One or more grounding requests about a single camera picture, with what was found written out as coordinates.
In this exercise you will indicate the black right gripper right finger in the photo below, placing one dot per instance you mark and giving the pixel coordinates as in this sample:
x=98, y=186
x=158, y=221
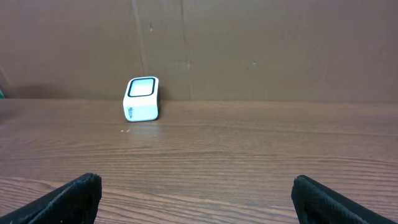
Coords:
x=317, y=204

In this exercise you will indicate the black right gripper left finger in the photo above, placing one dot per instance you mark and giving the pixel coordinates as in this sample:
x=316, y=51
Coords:
x=75, y=202

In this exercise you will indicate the white barcode scanner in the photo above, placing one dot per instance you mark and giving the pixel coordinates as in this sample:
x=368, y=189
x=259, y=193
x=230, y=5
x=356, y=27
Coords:
x=141, y=100

